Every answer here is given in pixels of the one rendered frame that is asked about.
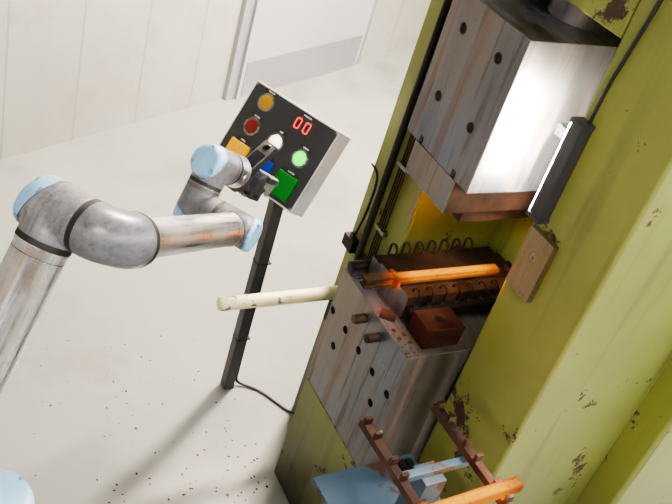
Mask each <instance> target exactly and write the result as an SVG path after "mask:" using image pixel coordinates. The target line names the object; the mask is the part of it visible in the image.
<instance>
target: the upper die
mask: <svg viewBox="0 0 672 504"><path fill-rule="evenodd" d="M422 142H423V141H418V140H417V139H416V141H415V143H414V146H413V149H412V152H411V154H410V157H409V160H408V163H407V165H406V168H405V170H406V171H407V173H408V174H409V175H410V176H411V177H412V178H413V180H414V181H415V182H416V183H417V184H418V185H419V187H420V188H421V189H422V190H423V191H424V192H425V194H426V195H427V196H428V197H429V198H430V199H431V201H432V202H433V203H434V204H435V205H436V206H437V208H438V209H439V210H440V211H441V212H442V213H443V214H448V213H467V212H485V211H504V210H523V209H530V207H531V205H532V202H533V200H534V198H535V196H536V194H537V192H538V191H519V192H495V193H470V194H467V193H466V192H465V191H464V190H463V189H462V188H461V187H460V186H459V185H458V184H457V183H456V182H455V180H454V177H455V176H450V175H449V174H448V173H447V172H446V171H445V169H444V168H443V167H442V166H441V165H440V164H439V163H438V162H437V161H436V160H435V159H434V157H433V156H432V155H431V154H430V153H429V152H428V151H427V150H426V149H425V148H424V146H423V145H422Z"/></svg>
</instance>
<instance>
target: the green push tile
mask: <svg viewBox="0 0 672 504"><path fill-rule="evenodd" d="M275 178H276V179H278V181H279V184H278V186H275V187H274V189H273V190H272V191H271V192H270V193H272V194H273V195H275V196H276V197H278V198H279V199H280V200H282V201H283V202H285V203H286V202H287V200H288V199H289V197H290V196H291V194H292V192H293V191H294V189H295V188H296V186H297V184H298V183H299V181H298V180H296V179H295V178H294V177H292V176H291V175H289V174H288V173H286V172H285V171H283V170H282V169H279V171H278V172H277V174H276V176H275Z"/></svg>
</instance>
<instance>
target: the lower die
mask: <svg viewBox="0 0 672 504"><path fill-rule="evenodd" d="M432 252H433V251H424V252H423V254H422V255H420V252H411V253H410V256H407V253H398V254H397V256H396V257H394V254H385V255H373V258H372V261H371V264H370V266H369V269H368V272H367V274H372V273H383V272H388V271H389V269H394V271H395V272H405V271H416V270H427V269H438V268H449V267H460V266H471V265H482V264H492V263H495V264H507V265H508V267H509V268H510V269H511V267H512V264H511V263H510V262H509V261H505V260H504V259H503V258H502V257H501V255H500V254H499V253H494V251H493V250H492V249H491V248H490V247H489V246H487V247H474V248H472V250H471V251H469V248H461V249H460V251H459V252H457V249H449V250H448V252H447V253H445V250H436V252H435V254H432ZM508 273H509V271H505V272H495V273H485V274H475V275H465V276H455V277H444V278H434V279H424V280H414V281H404V282H400V283H399V285H398V288H397V289H393V288H392V287H383V288H382V289H383V290H382V291H381V288H378V289H379V291H380V292H381V294H382V295H383V296H384V298H385V299H386V301H387V302H388V303H389V305H390V306H391V308H392V309H393V310H394V312H395V313H397V316H398V318H399V319H406V318H408V317H406V316H405V313H404V311H405V308H406V307H409V306H414V304H415V303H416V301H417V298H418V291H417V290H415V291H414V292H413V291H412V289H413V288H414V287H418V288H419V289H420V291H421V299H420V301H419V303H418V305H427V303H428V302H429V301H430V298H431V296H432V291H431V289H430V288H429V289H428V290H426V287H427V286H428V285H431V286H432V287H433V288H434V290H435V296H434V299H433V301H432V304H435V303H441V301H442V300H443V298H444V295H445V288H444V287H442V288H441V289H440V288H439V286H440V285H441V284H445V285H446V286H447V288H448V296H447V298H446V300H445V302H453V301H454V299H455V298H456V297H457V294H458V292H459V289H458V286H457V285H456V286H455V287H452V285H453V284H454V283H459V284H460V286H461V289H462V291H461V295H460V297H459V299H458V300H459V301H461V300H467V298H468V297H469V295H470V293H471V290H472V288H471V285H470V284H468V286H465V283H466V282H467V281H471V282H472V283H473V285H474V293H473V295H472V297H471V299H479V298H480V296H481V295H482V293H483V291H484V284H483V283H480V285H478V284H477V283H478V281H479V280H484V281H485V282H486V284H487V291H486V293H485V295H484V298H487V297H492V295H493V294H494V292H495V290H496V288H497V284H496V282H495V281H494V282H493V283H490V281H491V280H492V279H497V280H498V282H499V285H500V288H499V290H498V293H497V295H496V296H498V295H499V293H500V290H501V288H502V286H503V284H504V282H505V279H506V277H507V275H508Z"/></svg>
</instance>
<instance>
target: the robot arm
mask: <svg viewBox="0 0 672 504"><path fill-rule="evenodd" d="M277 153H278V149H277V147H276V146H275V145H273V144H272V143H271V142H269V141H268V140H265V141H264V142H263V143H262V144H261V145H259V146H258V147H257V148H256V149H255V150H254V151H253V152H252V153H251V154H249V155H248V156H247V157H246V158H245V157H244V156H241V155H239V154H237V153H234V152H232V151H230V150H227V149H225V148H224V147H222V146H220V145H216V144H212V143H207V144H203V145H201V146H199V147H198V148H197V149H196V150H195V151H194V152H193V154H192V156H191V161H190V165H191V169H192V173H191V175H190V177H189V179H188V181H187V183H186V185H185V187H184V189H183V191H182V193H181V195H180V197H179V199H178V200H177V201H176V205H175V207H174V210H173V215H174V216H168V217H153V218H151V217H150V216H148V215H147V214H145V213H143V212H138V211H127V210H123V209H120V208H117V207H114V206H111V205H109V204H107V203H105V202H103V201H101V200H99V199H98V198H96V197H94V196H92V195H91V194H89V193H87V192H85V191H84V190H82V189H80V188H78V187H77V186H75V185H73V183H71V182H70V181H67V180H64V179H62V178H60V177H58V176H55V175H43V176H40V177H38V178H36V179H35V180H33V181H31V182H30V183H28V184H27V185H26V186H25V187H24V188H23V189H22V190H21V192H20V193H19V194H18V196H17V198H16V200H15V202H14V205H13V216H14V218H15V219H16V221H17V222H19V224H18V226H17V228H16V230H15V232H14V237H13V239H12V241H11V243H10V245H9V247H8V250H7V252H6V254H5V256H4V258H3V260H2V262H1V264H0V396H1V394H2V392H3V390H4V388H5V385H6V383H7V381H8V379H9V377H10V375H11V373H12V371H13V369H14V367H15V365H16V363H17V361H18V359H19V357H20V355H21V353H22V351H23V349H24V347H25V345H26V343H27V341H28V339H29V337H30V335H31V333H32V331H33V329H34V327H35V325H36V322H37V320H38V318H39V316H40V314H41V312H42V310H43V308H44V306H45V304H46V302H47V300H48V298H49V296H50V294H51V292H52V290H53V288H54V286H55V284H56V282H57V280H58V278H59V276H60V274H61V272H62V270H63V268H64V266H65V264H66V262H67V259H69V258H70V257H71V255H72V253H73V254H75V255H77V256H79V257H81V258H83V259H86V260H88V261H91V262H94V263H97V264H101V265H104V266H109V267H113V268H118V269H138V268H143V267H146V266H148V265H149V264H151V263H152V262H153V261H154V260H155V259H156V258H159V257H166V256H172V255H178V254H185V253H191V252H198V251H204V250H211V249H217V248H223V247H226V248H229V247H236V248H238V249H240V251H244V252H249V251H250V250H251V249H252V248H253V247H254V246H255V244H256V243H257V241H258V239H259V237H260V235H261V232H262V228H263V224H262V222H261V221H260V220H259V219H257V218H256V217H253V216H251V215H250V214H248V213H246V212H244V211H242V210H240V209H239V208H237V207H235V206H233V205H231V204H229V203H227V202H226V201H224V200H222V199H220V198H218V197H219V195H220V193H221V191H222V190H223V188H224V186H226V187H228V188H229V189H231V190H232V191H233V192H239V194H240V193H241V195H242V196H243V195H244V196H243V197H247V198H248V199H251V200H254V201H257V202H258V200H259V198H260V197H261V195H262V194H263V192H264V191H265V192H264V197H267V196H268V195H269V194H270V192H271V191H272V190H273V189H274V187H275V186H278V184H279V181H278V179H276V178H275V177H273V176H272V175H270V174H268V173H266V172H265V171H263V170H261V168H262V167H263V166H264V165H265V164H266V163H267V162H268V161H269V160H271V159H272V158H273V157H274V156H275V155H276V154H277ZM263 188H264V189H265V190H264V189H263ZM0 504H35V503H34V496H33V492H32V490H31V488H30V486H29V484H28V483H27V482H26V481H25V480H24V479H22V478H21V476H20V475H18V474H16V473H14V472H12V471H9V470H6V469H0Z"/></svg>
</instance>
